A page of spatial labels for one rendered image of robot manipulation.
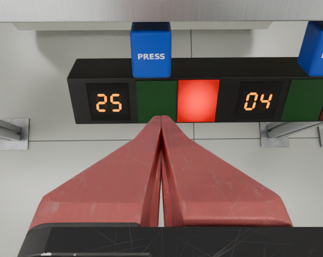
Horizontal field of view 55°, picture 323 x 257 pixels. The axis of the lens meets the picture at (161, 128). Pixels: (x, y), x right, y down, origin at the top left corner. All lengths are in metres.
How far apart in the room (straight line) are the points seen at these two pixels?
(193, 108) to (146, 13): 0.09
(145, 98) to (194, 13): 0.08
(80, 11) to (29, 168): 0.80
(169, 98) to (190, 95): 0.02
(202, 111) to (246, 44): 0.77
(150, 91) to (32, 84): 0.78
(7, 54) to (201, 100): 0.87
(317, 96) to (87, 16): 0.17
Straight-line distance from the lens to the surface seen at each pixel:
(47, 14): 0.18
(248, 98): 0.24
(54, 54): 1.00
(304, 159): 0.98
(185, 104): 0.23
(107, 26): 0.90
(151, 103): 0.23
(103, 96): 0.23
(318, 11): 0.19
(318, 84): 0.25
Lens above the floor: 0.88
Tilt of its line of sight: 81 degrees down
